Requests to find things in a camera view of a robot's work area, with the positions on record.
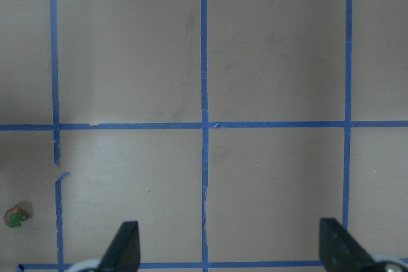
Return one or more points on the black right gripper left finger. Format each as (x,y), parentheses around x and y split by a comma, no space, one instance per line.
(123,254)

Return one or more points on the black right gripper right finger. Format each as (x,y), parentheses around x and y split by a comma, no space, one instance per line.
(340,252)

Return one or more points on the red strawberry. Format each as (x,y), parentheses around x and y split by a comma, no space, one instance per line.
(15,217)

